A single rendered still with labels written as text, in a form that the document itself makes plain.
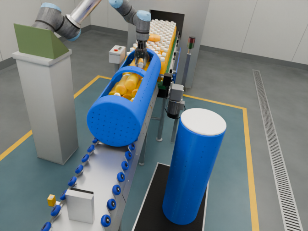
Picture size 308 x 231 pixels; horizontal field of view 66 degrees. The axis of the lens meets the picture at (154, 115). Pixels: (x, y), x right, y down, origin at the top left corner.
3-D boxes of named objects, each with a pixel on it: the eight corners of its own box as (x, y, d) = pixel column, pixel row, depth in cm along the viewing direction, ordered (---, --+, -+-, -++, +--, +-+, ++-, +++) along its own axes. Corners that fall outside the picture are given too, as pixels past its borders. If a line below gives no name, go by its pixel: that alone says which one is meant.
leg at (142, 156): (138, 165, 250) (143, 116, 215) (139, 161, 255) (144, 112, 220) (143, 166, 249) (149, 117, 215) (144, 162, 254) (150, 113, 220)
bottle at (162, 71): (158, 77, 221) (161, 57, 211) (165, 79, 218) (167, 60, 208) (154, 79, 216) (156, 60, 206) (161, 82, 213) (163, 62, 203)
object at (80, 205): (68, 219, 95) (64, 194, 86) (73, 210, 98) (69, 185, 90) (92, 224, 94) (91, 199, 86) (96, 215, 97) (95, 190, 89)
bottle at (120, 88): (127, 86, 147) (134, 74, 162) (116, 83, 146) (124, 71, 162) (124, 96, 150) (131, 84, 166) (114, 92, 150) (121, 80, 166)
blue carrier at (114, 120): (84, 139, 129) (88, 94, 114) (124, 75, 202) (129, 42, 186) (134, 153, 130) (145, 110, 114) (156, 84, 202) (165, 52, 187)
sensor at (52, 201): (48, 206, 102) (46, 199, 99) (51, 200, 104) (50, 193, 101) (65, 210, 101) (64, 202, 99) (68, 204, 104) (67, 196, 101)
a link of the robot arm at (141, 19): (145, 9, 155) (154, 13, 149) (143, 29, 162) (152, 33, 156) (133, 10, 150) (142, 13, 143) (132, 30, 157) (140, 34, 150)
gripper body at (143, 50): (134, 58, 161) (134, 40, 155) (136, 53, 168) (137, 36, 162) (145, 59, 161) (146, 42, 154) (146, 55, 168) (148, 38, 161)
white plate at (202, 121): (233, 134, 136) (233, 135, 137) (216, 107, 159) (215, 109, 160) (188, 134, 131) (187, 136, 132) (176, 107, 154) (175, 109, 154)
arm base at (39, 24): (23, 27, 177) (27, 15, 179) (34, 39, 196) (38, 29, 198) (48, 33, 177) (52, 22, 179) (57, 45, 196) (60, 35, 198)
